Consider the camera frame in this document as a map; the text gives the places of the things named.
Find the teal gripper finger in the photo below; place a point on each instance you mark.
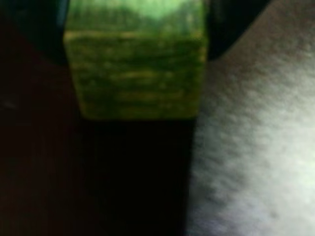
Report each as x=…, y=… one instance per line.
x=226, y=24
x=55, y=29

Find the green square wooden block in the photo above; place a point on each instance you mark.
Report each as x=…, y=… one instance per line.
x=135, y=73

